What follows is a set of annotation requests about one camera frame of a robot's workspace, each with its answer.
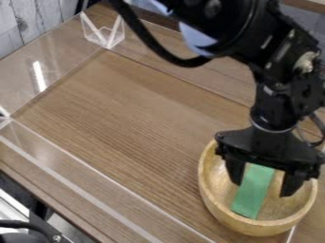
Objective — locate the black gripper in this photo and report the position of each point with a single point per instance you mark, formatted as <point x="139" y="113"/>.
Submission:
<point x="274" y="149"/>

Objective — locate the wooden bowl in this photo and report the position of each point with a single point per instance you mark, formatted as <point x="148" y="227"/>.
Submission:
<point x="281" y="212"/>

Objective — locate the green rectangular block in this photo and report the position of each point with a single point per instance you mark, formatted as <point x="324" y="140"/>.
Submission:
<point x="251" y="191"/>

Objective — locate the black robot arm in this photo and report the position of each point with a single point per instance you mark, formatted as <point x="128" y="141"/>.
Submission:
<point x="250" y="31"/>

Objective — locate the black metal bracket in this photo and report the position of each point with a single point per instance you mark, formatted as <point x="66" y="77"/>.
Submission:
<point x="48" y="233"/>

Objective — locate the clear acrylic corner bracket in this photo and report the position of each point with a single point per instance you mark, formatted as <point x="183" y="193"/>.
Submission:
<point x="104" y="37"/>

